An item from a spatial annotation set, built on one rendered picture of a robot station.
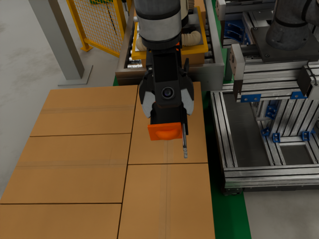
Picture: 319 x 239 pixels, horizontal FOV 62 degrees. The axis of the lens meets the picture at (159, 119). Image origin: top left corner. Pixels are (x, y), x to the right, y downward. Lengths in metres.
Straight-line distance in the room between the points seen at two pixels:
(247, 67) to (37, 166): 1.12
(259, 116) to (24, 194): 1.38
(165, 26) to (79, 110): 1.29
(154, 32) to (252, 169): 1.36
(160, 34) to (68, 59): 2.27
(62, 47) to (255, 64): 1.89
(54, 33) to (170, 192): 1.81
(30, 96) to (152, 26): 2.51
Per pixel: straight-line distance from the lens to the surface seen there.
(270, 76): 1.20
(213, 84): 1.82
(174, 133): 0.58
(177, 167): 1.30
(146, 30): 0.46
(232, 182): 1.66
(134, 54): 1.04
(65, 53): 2.66
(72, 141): 1.54
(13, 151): 2.48
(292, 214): 1.89
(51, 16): 2.50
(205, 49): 1.02
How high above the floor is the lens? 1.66
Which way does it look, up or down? 48 degrees down
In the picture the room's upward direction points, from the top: 9 degrees counter-clockwise
